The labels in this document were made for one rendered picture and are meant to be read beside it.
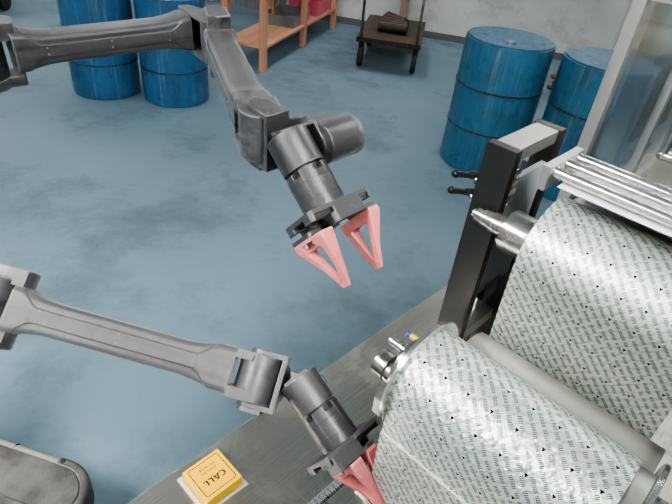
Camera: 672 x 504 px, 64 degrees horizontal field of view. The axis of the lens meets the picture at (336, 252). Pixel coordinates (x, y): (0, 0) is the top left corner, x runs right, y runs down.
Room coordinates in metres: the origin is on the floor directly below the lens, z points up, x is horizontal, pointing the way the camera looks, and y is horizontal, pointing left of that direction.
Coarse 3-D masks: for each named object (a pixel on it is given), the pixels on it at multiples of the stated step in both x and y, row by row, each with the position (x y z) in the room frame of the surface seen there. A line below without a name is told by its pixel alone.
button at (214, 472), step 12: (216, 456) 0.53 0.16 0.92; (192, 468) 0.50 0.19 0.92; (204, 468) 0.50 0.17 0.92; (216, 468) 0.51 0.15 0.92; (228, 468) 0.51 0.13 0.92; (192, 480) 0.48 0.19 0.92; (204, 480) 0.48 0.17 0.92; (216, 480) 0.49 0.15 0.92; (228, 480) 0.49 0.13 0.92; (240, 480) 0.49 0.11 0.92; (192, 492) 0.47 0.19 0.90; (204, 492) 0.46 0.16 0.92; (216, 492) 0.47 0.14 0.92; (228, 492) 0.48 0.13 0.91
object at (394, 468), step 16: (384, 432) 0.41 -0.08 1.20; (384, 448) 0.41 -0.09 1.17; (400, 448) 0.39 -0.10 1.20; (384, 464) 0.40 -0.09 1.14; (400, 464) 0.39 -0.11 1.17; (416, 464) 0.38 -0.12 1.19; (384, 480) 0.40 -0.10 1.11; (400, 480) 0.38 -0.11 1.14; (416, 480) 0.37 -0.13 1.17; (432, 480) 0.36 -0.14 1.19; (384, 496) 0.40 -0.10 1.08; (400, 496) 0.38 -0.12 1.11; (416, 496) 0.37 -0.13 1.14; (432, 496) 0.36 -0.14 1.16; (448, 496) 0.34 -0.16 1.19
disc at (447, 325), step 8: (432, 328) 0.46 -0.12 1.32; (440, 328) 0.47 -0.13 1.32; (448, 328) 0.49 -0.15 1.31; (456, 328) 0.51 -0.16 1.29; (424, 336) 0.45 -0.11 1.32; (432, 336) 0.46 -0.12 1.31; (416, 344) 0.44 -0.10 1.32; (408, 352) 0.43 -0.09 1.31; (416, 352) 0.44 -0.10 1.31; (408, 360) 0.43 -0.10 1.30; (400, 368) 0.42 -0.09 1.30; (392, 376) 0.42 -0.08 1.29; (392, 384) 0.41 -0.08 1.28; (384, 392) 0.41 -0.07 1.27; (384, 400) 0.41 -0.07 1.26; (384, 408) 0.41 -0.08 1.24; (384, 416) 0.41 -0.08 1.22
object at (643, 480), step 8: (640, 472) 0.32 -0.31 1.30; (648, 472) 0.32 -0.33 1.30; (632, 480) 0.31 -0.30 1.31; (640, 480) 0.31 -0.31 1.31; (648, 480) 0.31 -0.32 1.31; (632, 488) 0.30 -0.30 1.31; (640, 488) 0.30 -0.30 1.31; (648, 488) 0.30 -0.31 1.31; (624, 496) 0.29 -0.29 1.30; (632, 496) 0.29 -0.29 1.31; (640, 496) 0.29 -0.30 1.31
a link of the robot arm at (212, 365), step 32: (32, 288) 0.55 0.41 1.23; (0, 320) 0.50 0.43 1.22; (32, 320) 0.50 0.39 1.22; (64, 320) 0.51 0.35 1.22; (96, 320) 0.52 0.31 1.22; (128, 352) 0.49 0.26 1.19; (160, 352) 0.50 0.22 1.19; (192, 352) 0.50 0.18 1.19; (224, 352) 0.51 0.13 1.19; (224, 384) 0.48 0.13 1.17; (256, 384) 0.49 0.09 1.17
